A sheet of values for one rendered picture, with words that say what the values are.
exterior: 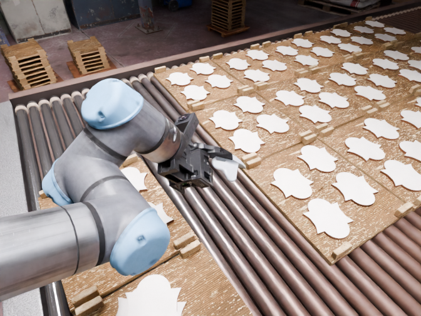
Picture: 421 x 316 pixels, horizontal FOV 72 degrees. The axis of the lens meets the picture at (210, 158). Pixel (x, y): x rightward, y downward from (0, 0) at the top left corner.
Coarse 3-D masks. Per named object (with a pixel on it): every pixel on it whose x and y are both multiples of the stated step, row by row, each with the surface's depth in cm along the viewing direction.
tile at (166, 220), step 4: (152, 204) 89; (160, 204) 89; (156, 208) 88; (160, 208) 88; (160, 212) 87; (164, 212) 87; (160, 216) 85; (164, 216) 85; (168, 216) 85; (164, 220) 84; (168, 220) 84; (172, 220) 85
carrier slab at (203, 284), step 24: (168, 264) 76; (192, 264) 76; (216, 264) 76; (120, 288) 71; (192, 288) 71; (216, 288) 71; (96, 312) 67; (192, 312) 67; (216, 312) 67; (240, 312) 67
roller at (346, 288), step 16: (208, 144) 117; (240, 176) 102; (256, 192) 96; (272, 208) 91; (288, 224) 87; (304, 240) 83; (320, 256) 79; (336, 272) 76; (336, 288) 75; (352, 288) 73; (352, 304) 72; (368, 304) 70
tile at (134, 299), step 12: (156, 276) 68; (144, 288) 66; (156, 288) 66; (168, 288) 66; (180, 288) 66; (132, 300) 64; (144, 300) 64; (156, 300) 64; (168, 300) 64; (132, 312) 62; (144, 312) 62; (156, 312) 62; (168, 312) 62
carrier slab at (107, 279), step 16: (144, 192) 94; (160, 192) 94; (176, 208) 89; (176, 224) 85; (96, 272) 74; (112, 272) 74; (144, 272) 75; (64, 288) 71; (80, 288) 71; (112, 288) 71
